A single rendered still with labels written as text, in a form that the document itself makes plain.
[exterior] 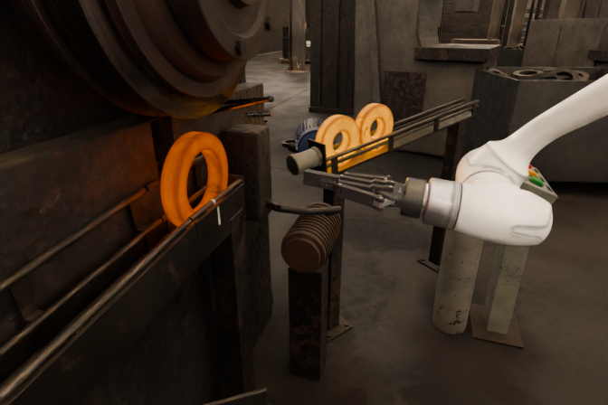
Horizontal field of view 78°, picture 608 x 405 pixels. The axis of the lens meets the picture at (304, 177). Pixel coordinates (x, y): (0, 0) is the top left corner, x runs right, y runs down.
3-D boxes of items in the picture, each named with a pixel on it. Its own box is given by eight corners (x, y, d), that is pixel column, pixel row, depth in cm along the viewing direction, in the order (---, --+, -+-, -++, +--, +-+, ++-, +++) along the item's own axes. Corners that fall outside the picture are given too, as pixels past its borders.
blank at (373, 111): (352, 108, 116) (359, 110, 113) (385, 98, 124) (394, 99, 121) (353, 155, 122) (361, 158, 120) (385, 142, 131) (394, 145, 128)
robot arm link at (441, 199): (449, 216, 76) (418, 210, 77) (460, 174, 72) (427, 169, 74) (451, 239, 68) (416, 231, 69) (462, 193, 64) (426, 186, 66)
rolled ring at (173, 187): (224, 123, 77) (210, 121, 77) (169, 149, 60) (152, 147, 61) (232, 204, 83) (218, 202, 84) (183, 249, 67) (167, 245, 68)
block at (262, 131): (224, 218, 98) (216, 128, 90) (238, 205, 106) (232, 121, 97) (261, 224, 95) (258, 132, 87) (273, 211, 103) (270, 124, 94)
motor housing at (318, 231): (281, 381, 118) (277, 230, 98) (303, 330, 137) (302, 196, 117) (321, 391, 114) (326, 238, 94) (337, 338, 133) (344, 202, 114)
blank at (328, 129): (312, 121, 108) (319, 123, 105) (351, 108, 116) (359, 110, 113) (316, 170, 114) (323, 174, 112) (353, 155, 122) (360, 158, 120)
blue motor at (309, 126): (296, 174, 284) (295, 128, 271) (294, 150, 337) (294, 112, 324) (337, 173, 285) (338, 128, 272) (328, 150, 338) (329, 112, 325)
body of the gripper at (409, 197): (419, 227, 69) (369, 216, 72) (421, 208, 77) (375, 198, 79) (427, 190, 66) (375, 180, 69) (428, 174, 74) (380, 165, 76)
